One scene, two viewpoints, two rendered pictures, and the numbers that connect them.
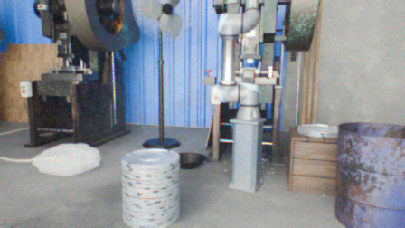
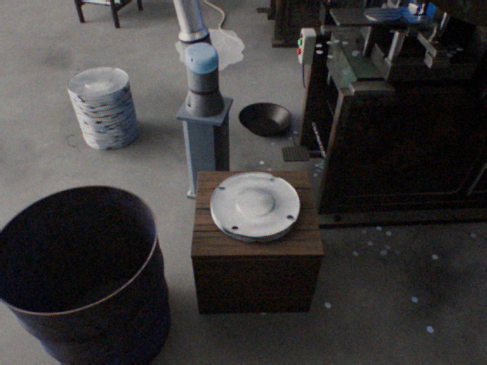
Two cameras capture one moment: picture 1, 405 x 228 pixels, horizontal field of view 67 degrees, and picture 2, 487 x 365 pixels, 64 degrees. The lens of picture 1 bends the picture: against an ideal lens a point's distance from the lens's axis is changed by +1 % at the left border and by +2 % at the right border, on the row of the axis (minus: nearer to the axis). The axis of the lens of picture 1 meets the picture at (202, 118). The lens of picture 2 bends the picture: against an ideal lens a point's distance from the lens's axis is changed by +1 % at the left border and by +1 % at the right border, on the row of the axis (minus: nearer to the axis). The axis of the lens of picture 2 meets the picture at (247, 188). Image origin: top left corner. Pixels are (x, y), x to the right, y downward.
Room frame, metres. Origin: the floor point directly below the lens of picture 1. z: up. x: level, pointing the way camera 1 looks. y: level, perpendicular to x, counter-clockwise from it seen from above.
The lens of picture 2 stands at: (1.71, -1.62, 1.30)
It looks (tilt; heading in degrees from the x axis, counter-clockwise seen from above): 44 degrees down; 73
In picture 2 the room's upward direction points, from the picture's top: 2 degrees clockwise
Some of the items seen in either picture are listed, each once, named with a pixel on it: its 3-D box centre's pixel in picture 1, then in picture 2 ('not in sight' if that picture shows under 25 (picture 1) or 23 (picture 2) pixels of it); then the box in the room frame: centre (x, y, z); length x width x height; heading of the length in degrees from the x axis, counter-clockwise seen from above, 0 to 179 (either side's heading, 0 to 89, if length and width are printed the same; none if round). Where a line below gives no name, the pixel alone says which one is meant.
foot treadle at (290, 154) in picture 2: not in sight; (343, 155); (2.56, -0.38, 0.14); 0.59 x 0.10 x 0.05; 168
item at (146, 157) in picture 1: (151, 156); (97, 81); (1.49, 0.26, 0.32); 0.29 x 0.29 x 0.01
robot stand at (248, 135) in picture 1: (247, 152); (208, 150); (1.93, -0.30, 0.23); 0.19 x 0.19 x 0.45; 62
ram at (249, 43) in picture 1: (250, 37); not in sight; (2.65, -0.40, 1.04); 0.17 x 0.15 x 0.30; 168
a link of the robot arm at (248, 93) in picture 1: (248, 93); (202, 66); (1.93, -0.29, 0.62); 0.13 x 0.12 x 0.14; 86
